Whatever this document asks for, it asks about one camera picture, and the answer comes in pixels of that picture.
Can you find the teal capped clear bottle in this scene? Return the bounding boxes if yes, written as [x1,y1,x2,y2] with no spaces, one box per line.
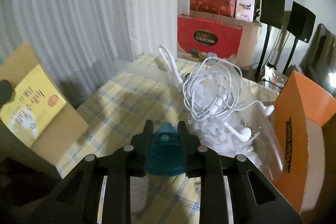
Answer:
[130,122,184,213]

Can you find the clear plastic bag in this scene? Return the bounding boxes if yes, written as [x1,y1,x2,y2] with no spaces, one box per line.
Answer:
[182,66,287,182]

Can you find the white earphones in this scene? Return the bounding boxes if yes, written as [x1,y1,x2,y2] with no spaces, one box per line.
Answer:
[158,45,274,142]

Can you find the yellow plaid tablecloth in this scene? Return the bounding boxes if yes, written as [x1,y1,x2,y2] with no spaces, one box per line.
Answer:
[56,52,280,224]

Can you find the brown cardboard box left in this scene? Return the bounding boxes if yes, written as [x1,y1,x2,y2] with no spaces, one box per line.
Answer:
[1,43,88,165]

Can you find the silver foil snack bag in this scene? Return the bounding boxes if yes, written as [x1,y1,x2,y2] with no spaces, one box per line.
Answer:
[258,65,288,92]

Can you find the red Collection gift bag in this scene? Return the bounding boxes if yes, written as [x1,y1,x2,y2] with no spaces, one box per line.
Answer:
[177,15,243,61]

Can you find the orange cardboard box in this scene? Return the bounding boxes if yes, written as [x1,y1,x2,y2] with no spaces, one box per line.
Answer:
[274,72,335,223]

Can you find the white curtain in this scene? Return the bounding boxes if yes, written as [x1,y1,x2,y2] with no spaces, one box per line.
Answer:
[1,0,189,106]

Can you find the brown bed headboard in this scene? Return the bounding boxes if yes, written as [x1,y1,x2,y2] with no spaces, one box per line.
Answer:
[300,23,335,97]

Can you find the pink white package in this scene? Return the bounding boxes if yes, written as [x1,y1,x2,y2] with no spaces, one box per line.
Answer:
[235,0,255,22]

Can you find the black speaker on stand left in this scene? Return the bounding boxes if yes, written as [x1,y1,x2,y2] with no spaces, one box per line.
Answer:
[255,0,285,79]

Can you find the black speaker on stand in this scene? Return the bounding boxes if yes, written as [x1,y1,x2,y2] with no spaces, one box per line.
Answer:
[255,0,285,79]
[282,1,316,74]

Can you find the black speaker on stand right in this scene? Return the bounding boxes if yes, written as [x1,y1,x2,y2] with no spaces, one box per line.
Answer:
[282,1,316,74]

